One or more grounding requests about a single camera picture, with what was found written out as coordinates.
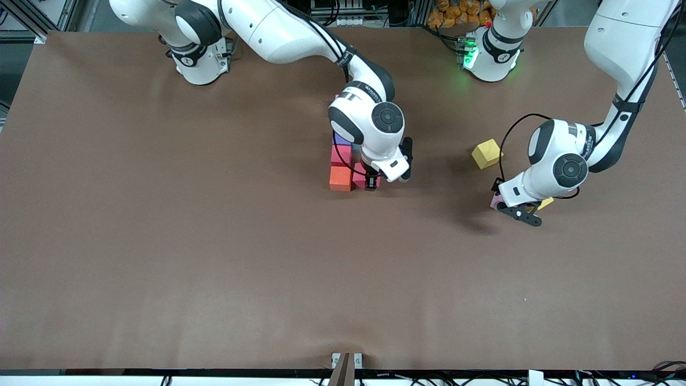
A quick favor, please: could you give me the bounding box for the orange foam cube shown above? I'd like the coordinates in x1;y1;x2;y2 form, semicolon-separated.
329;166;353;192

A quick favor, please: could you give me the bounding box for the brown paper table cover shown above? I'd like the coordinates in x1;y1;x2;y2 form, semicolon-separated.
0;27;686;370

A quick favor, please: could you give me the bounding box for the bag of orange objects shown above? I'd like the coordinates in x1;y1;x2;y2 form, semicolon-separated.
427;0;496;28

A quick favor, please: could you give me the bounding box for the metal mounting bracket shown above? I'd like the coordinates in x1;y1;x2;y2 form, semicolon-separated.
331;352;363;369

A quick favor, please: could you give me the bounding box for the grey camera pole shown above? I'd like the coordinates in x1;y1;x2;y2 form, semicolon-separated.
328;353;352;386

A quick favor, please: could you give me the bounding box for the aluminium frame profile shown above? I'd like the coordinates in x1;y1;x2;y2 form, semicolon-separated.
657;0;686;38
0;0;81;44

